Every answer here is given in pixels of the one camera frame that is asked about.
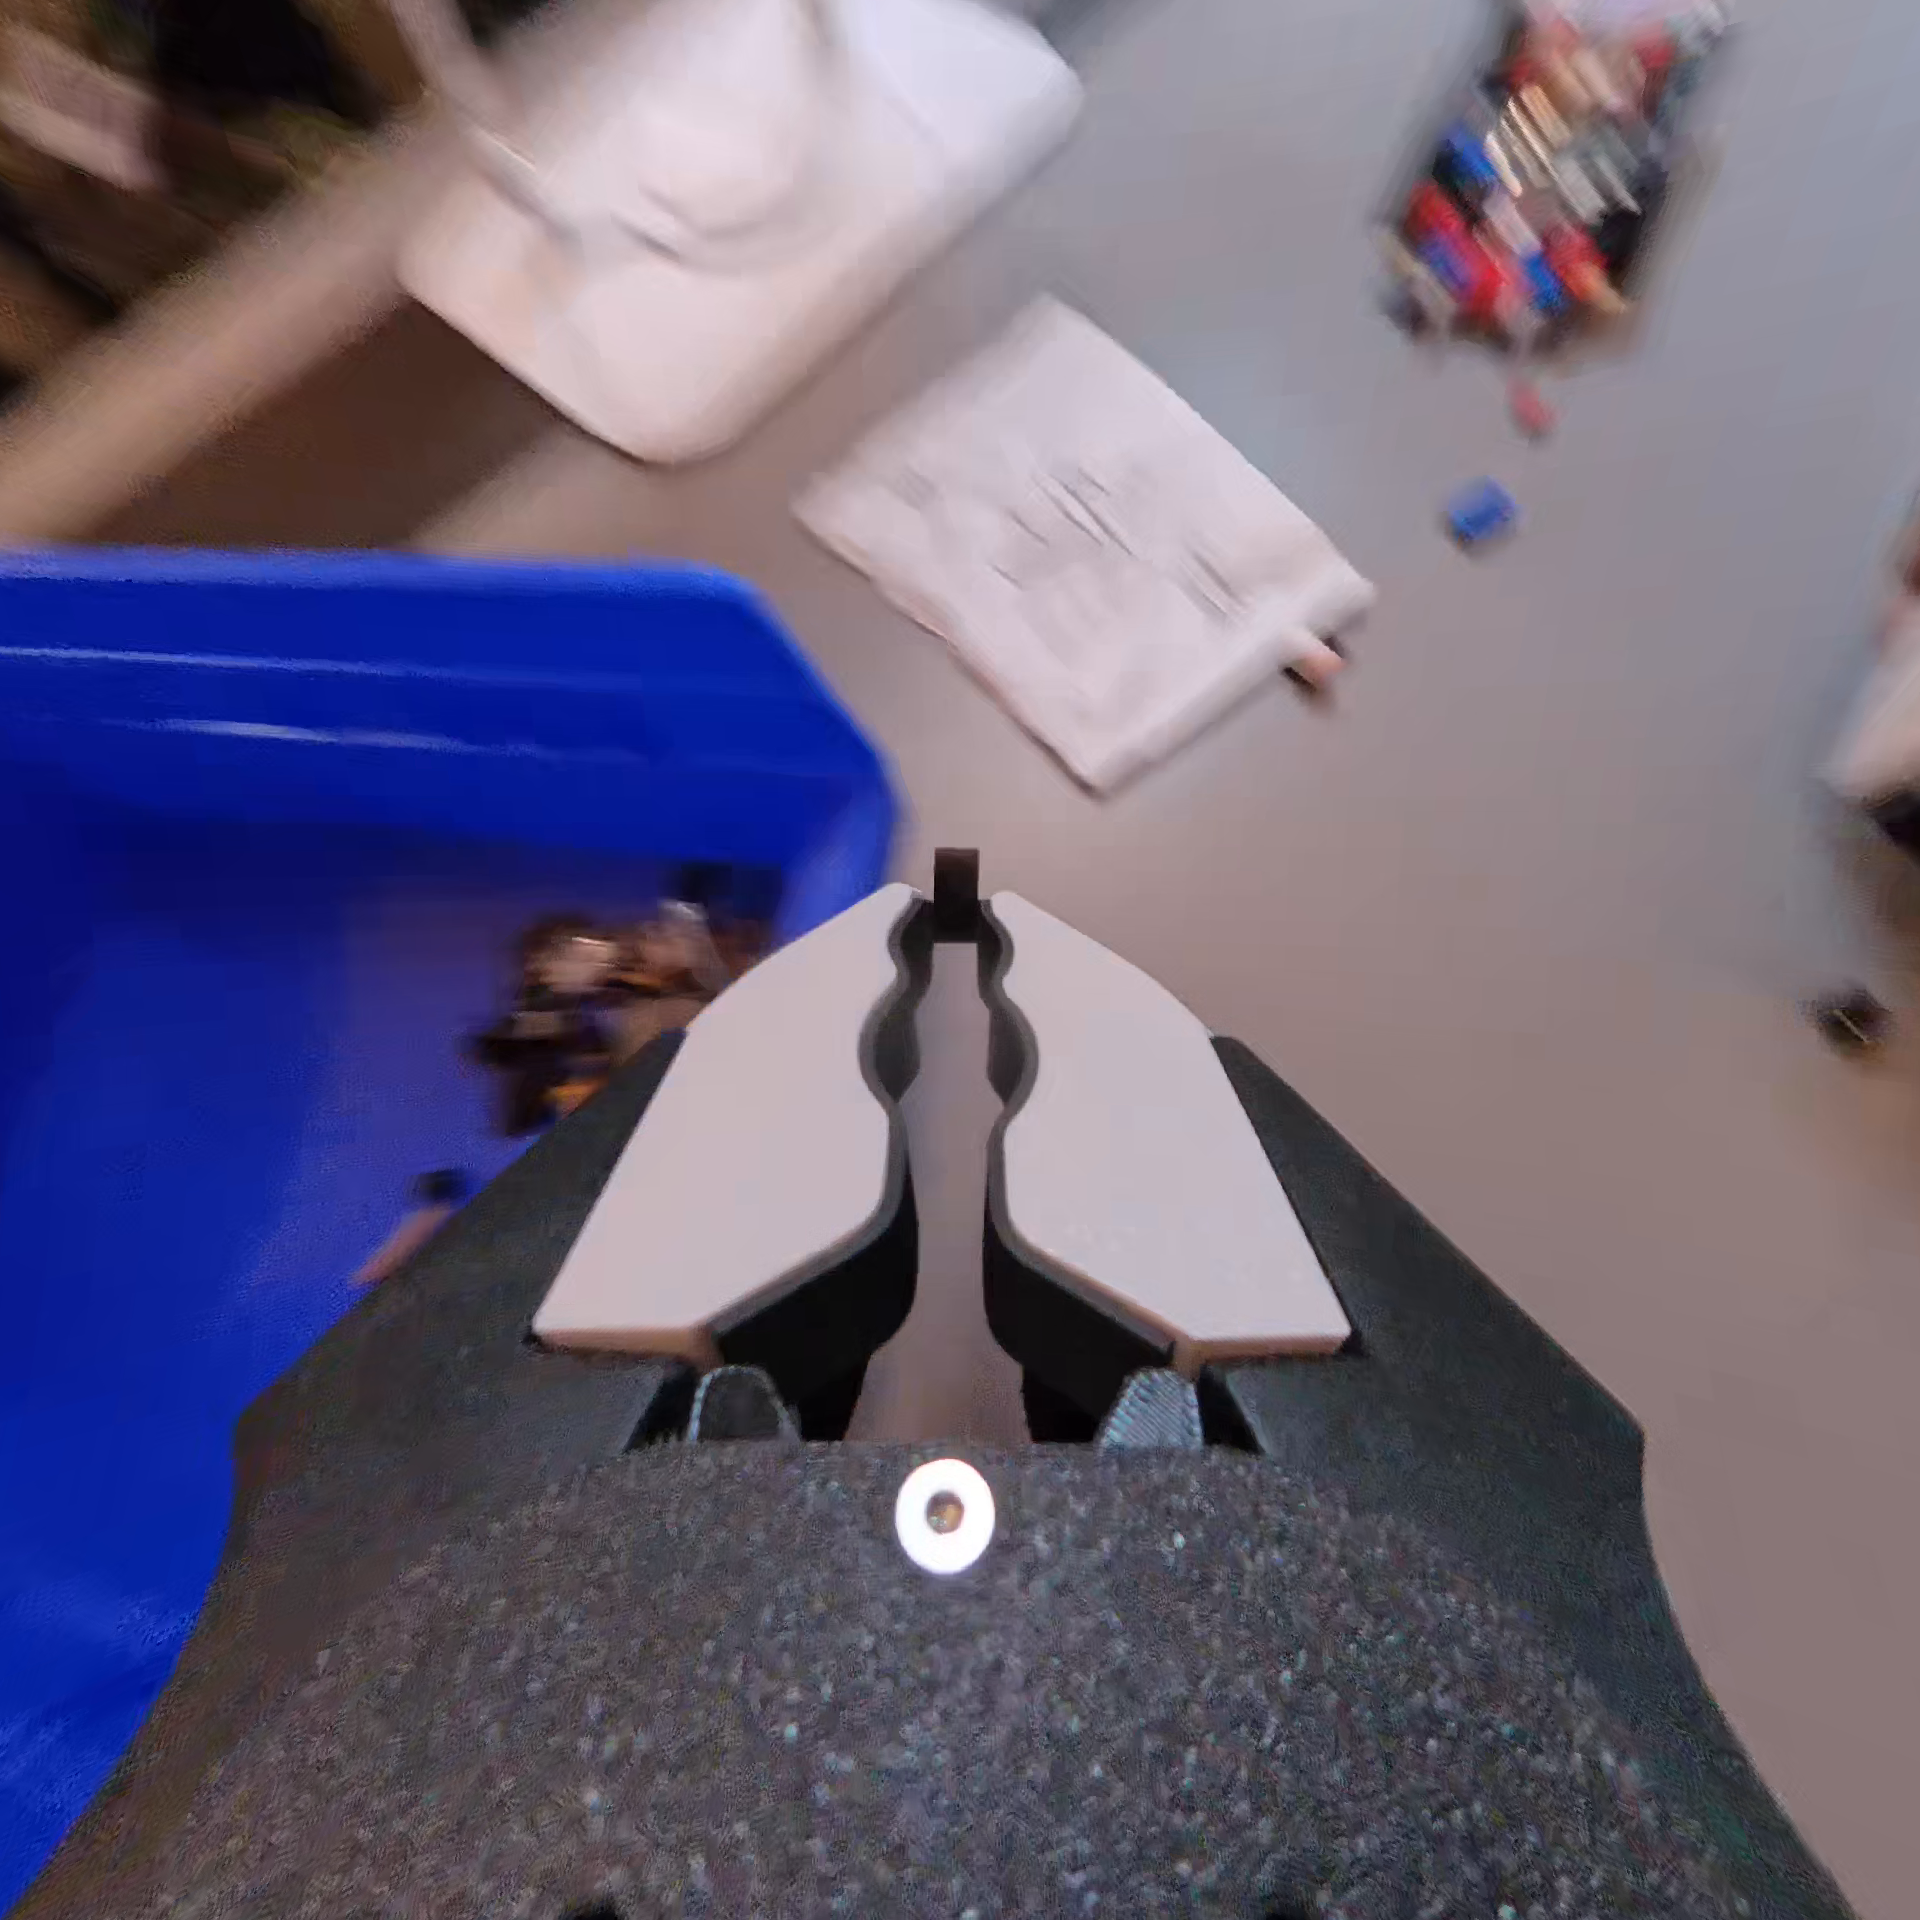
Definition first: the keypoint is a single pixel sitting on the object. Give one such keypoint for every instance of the red round lego stud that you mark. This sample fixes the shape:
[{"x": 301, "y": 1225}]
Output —
[{"x": 1531, "y": 408}]

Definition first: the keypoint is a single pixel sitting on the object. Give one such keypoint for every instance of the loose lego pieces pile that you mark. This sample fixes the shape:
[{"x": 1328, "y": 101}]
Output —
[{"x": 599, "y": 989}]

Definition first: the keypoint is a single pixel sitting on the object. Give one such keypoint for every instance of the white booklet stand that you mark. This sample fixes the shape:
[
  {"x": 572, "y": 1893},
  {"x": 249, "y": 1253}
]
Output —
[{"x": 720, "y": 224}]

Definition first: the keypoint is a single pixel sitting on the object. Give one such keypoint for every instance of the red white black lego piece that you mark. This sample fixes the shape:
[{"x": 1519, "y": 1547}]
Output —
[{"x": 1316, "y": 663}]

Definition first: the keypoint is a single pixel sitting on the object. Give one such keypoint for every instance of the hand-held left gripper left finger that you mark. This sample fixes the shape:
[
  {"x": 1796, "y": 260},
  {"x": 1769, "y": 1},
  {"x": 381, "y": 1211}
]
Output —
[{"x": 734, "y": 1171}]

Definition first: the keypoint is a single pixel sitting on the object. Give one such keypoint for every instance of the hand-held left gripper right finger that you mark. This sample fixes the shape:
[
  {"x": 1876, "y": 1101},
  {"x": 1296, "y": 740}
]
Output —
[{"x": 1155, "y": 1171}]

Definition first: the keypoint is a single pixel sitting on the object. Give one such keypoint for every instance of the printed white paper bag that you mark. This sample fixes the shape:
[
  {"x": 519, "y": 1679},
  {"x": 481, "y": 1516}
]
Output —
[{"x": 1080, "y": 540}]

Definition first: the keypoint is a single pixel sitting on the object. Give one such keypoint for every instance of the blue plastic bin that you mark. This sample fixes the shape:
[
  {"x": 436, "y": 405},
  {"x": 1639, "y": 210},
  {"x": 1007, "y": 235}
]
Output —
[{"x": 225, "y": 900}]

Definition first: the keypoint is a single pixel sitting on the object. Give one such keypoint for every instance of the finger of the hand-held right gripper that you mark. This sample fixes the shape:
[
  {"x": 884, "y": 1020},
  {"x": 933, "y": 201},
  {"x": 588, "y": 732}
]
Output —
[{"x": 1881, "y": 705}]

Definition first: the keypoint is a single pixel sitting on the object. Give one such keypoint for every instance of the blue lego plate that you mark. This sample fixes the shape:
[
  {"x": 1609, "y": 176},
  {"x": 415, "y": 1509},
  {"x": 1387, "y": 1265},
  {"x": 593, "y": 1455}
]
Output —
[{"x": 1481, "y": 513}]

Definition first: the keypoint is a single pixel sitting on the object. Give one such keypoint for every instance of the lego car model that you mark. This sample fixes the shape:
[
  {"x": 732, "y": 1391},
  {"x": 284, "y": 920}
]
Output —
[{"x": 1547, "y": 181}]

